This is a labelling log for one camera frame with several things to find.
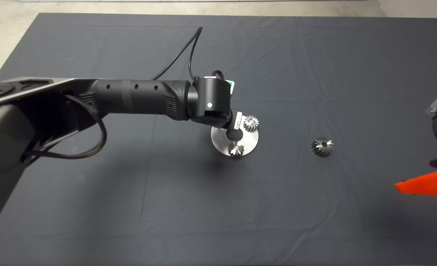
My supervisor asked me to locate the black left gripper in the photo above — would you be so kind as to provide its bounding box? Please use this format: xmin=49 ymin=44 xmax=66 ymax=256
xmin=226 ymin=109 xmax=245 ymax=132

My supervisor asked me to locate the larger steel gear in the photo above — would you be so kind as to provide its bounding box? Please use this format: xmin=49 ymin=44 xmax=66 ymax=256
xmin=311 ymin=137 xmax=335 ymax=157

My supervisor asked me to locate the small steel gear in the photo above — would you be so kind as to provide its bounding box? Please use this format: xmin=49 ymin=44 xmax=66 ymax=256
xmin=244 ymin=115 xmax=260 ymax=133
xmin=229 ymin=141 xmax=246 ymax=159

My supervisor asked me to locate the round metal plate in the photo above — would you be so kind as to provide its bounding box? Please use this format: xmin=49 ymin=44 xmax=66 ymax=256
xmin=211 ymin=115 xmax=259 ymax=158

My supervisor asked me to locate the dark grey table cloth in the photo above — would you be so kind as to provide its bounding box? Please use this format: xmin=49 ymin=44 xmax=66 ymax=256
xmin=0 ymin=13 xmax=437 ymax=266

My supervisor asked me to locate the thin black left camera cable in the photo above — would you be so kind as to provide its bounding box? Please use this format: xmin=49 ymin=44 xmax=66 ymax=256
xmin=151 ymin=26 xmax=226 ymax=81

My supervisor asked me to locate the braided black left arm cable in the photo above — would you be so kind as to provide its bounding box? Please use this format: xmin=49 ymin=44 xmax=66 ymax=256
xmin=21 ymin=94 xmax=107 ymax=160

